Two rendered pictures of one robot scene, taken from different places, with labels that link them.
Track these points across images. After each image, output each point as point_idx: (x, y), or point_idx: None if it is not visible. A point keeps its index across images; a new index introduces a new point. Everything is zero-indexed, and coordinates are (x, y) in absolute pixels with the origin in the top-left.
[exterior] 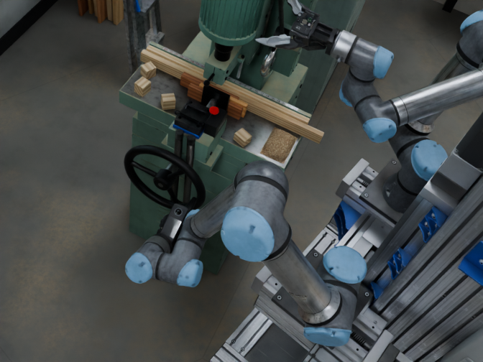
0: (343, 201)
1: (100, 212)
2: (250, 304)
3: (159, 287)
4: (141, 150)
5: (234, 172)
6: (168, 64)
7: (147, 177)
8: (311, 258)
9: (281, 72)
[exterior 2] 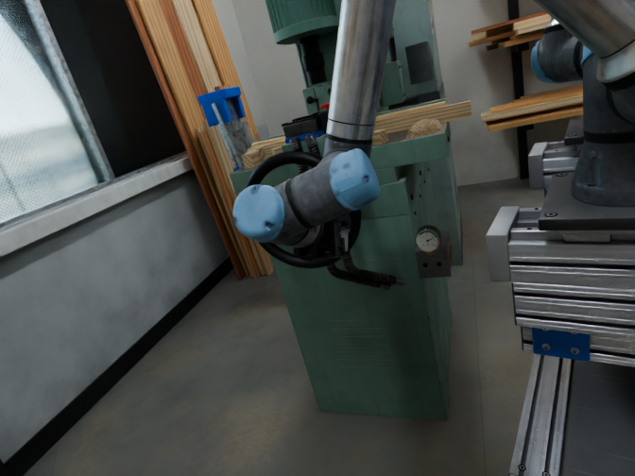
0: (546, 188)
1: (283, 405)
2: (514, 440)
3: (379, 461)
4: (253, 174)
5: (389, 196)
6: (275, 143)
7: (303, 294)
8: (559, 178)
9: (392, 102)
